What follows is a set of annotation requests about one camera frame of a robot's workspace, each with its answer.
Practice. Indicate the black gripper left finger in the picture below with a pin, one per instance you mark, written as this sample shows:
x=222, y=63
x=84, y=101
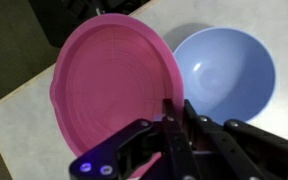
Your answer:
x=130, y=146

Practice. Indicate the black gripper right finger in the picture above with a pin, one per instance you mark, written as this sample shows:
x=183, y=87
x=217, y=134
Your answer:
x=244, y=146

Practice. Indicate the pink plastic bowl lid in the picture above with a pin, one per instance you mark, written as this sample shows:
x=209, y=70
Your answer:
x=117, y=83

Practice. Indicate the light blue plastic bowl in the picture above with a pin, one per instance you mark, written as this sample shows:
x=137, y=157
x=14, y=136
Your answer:
x=227, y=73

